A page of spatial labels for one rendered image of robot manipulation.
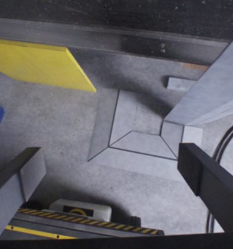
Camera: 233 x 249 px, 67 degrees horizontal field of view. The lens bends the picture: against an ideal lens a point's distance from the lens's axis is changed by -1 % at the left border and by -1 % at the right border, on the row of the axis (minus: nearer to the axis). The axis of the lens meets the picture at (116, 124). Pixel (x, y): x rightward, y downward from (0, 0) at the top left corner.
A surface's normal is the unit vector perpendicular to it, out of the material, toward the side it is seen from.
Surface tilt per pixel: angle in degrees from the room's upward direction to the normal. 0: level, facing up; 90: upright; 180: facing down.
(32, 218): 0
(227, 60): 90
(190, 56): 0
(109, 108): 10
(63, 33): 0
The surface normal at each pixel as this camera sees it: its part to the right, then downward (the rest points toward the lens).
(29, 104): -0.11, -0.14
